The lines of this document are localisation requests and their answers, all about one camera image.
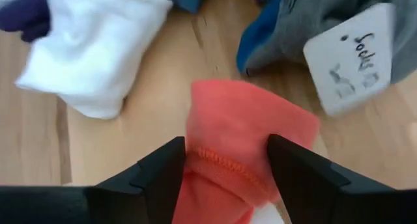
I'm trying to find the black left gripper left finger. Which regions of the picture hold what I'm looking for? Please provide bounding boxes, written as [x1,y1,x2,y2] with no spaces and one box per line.
[93,136,187,224]

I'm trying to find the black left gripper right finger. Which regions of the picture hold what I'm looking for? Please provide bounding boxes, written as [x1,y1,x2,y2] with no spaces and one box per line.
[266,133,395,224]

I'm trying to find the white sock purple toe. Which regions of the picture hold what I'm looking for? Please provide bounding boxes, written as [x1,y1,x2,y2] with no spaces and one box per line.
[0,0,175,120]

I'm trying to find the coral pink sock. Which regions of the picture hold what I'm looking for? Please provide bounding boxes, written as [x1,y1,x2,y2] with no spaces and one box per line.
[171,79,321,224]

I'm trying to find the grey sock teal toe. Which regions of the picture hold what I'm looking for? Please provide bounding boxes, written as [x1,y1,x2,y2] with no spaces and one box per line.
[235,0,417,85]

